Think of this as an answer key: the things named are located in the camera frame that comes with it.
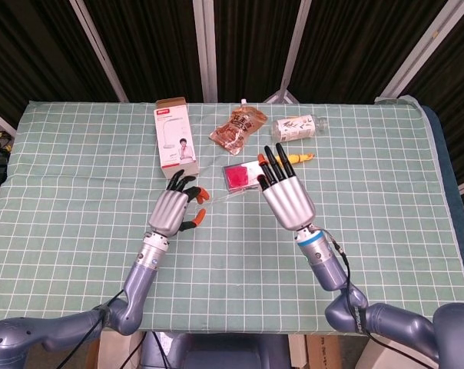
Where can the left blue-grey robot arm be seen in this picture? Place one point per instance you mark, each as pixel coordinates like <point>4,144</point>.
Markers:
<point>140,284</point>

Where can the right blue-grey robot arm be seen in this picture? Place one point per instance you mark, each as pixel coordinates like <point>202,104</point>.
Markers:
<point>328,269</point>

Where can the blue padded table edge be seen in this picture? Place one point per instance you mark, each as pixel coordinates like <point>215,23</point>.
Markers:
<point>453,153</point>

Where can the green checked tablecloth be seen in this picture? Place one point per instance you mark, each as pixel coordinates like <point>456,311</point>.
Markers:
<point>236,269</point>

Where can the narrow white box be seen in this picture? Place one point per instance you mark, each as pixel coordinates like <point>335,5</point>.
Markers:
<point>297,350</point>

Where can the red item in clear case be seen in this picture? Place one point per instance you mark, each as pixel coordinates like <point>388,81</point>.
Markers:
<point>236,177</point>

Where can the white carton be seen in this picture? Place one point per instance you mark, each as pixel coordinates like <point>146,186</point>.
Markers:
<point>389,355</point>

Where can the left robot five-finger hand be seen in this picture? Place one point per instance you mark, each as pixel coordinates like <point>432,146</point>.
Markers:
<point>170,211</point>

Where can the white metal partition frame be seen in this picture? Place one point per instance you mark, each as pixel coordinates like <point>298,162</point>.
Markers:
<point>293,50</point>
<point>420,50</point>
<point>206,50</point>
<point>97,50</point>

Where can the white desk lamp box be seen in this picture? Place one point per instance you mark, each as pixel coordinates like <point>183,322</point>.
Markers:
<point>176,146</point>

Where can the brown cardboard box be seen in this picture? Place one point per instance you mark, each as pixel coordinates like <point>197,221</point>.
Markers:
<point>321,351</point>

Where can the brown snack pouch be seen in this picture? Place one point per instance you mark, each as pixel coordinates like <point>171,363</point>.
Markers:
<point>237,128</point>

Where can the clear bottle with white label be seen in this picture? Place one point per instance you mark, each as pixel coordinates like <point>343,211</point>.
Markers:
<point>295,128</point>

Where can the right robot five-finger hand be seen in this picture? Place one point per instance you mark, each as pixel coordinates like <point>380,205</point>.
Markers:
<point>289,203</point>

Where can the yellow rubber chicken toy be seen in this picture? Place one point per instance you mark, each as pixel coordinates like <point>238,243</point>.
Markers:
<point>303,157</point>

